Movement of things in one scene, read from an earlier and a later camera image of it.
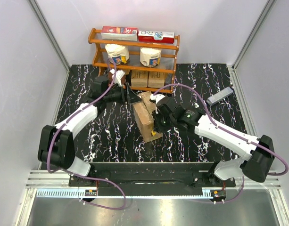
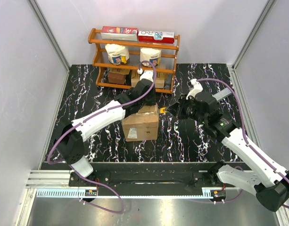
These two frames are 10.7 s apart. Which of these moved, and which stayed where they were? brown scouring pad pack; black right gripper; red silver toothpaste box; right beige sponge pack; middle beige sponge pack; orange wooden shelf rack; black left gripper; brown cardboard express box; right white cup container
Moved: brown cardboard express box; black left gripper; black right gripper
Stayed: middle beige sponge pack; brown scouring pad pack; orange wooden shelf rack; right beige sponge pack; red silver toothpaste box; right white cup container
